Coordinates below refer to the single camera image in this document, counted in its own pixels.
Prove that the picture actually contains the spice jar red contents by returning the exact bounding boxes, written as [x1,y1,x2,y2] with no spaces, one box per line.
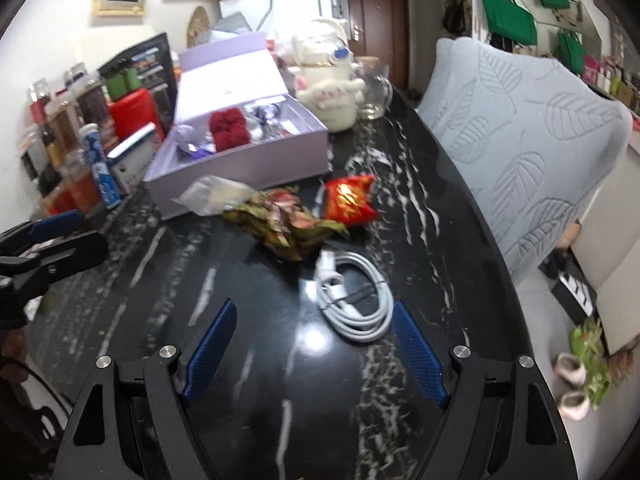
[28,78,51,126]

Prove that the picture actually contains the red snack packet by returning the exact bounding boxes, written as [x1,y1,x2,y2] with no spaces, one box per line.
[324,174,380,228]

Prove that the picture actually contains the blue white tube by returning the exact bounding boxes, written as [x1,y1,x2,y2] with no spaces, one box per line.
[79,122,122,210]

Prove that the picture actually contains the white blue small box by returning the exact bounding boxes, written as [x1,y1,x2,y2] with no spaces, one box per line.
[106,122,160,195]

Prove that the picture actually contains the silver purple snack packet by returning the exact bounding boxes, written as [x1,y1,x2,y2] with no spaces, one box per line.
[244,103,282,143]

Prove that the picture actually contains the cream white kettle bottle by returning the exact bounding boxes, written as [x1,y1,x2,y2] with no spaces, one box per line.
[290,18,364,133]

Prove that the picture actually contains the black printed package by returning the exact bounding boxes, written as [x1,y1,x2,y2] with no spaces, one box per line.
[98,32,178,132]

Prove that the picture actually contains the grey leaf pattern cushion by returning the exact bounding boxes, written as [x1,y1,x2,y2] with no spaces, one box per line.
[416,38,632,282]

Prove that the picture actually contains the red canister green lid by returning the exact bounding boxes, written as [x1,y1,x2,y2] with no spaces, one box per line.
[105,65,165,145]

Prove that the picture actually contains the brown wooden door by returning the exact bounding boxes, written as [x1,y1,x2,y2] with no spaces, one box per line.
[347,0,410,89]

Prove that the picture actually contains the lavender gift box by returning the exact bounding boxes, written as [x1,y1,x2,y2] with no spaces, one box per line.
[143,32,330,220]

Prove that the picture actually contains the green brown snack packet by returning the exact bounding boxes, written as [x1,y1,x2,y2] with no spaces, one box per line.
[222,188,348,262]

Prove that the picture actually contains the clear glass mug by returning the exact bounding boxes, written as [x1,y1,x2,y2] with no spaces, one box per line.
[356,56,394,120]

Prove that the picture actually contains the black hanging handbag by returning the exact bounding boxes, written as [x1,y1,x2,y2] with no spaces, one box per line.
[442,0,472,37]

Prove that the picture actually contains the green tote bag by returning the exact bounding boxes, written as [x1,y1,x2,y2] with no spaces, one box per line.
[482,0,537,46]

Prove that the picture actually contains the white refrigerator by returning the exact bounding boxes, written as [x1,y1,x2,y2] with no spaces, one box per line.
[219,0,333,39]

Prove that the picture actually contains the clear bag with white item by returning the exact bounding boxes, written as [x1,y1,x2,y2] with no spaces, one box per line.
[174,176,256,217]

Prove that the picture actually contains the white coiled cable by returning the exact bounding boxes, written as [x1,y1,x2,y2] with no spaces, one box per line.
[313,249,396,345]

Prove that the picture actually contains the grey mailer bag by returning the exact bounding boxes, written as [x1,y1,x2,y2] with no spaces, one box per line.
[207,12,253,44]

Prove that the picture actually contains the woven straw fan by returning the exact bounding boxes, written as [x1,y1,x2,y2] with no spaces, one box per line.
[186,6,210,49]

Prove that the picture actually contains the red knitted soft object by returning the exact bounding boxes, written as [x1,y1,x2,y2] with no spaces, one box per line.
[208,107,252,153]

